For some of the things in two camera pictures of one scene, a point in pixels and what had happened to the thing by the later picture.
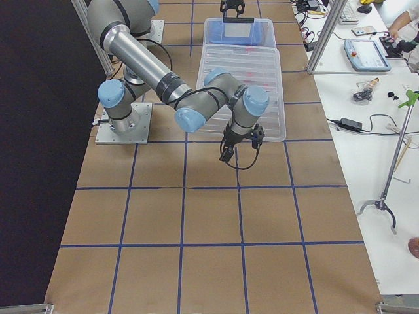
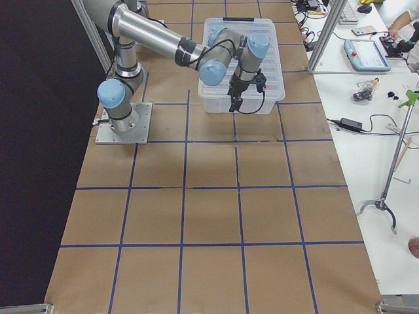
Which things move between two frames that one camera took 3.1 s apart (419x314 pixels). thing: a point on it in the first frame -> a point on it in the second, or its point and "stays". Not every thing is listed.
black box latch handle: x=238 y=19 stays
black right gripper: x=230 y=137 -> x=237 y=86
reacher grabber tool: x=382 y=203 stays
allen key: x=402 y=180 stays
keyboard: x=347 y=16 stays
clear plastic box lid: x=251 y=66 -> x=270 y=64
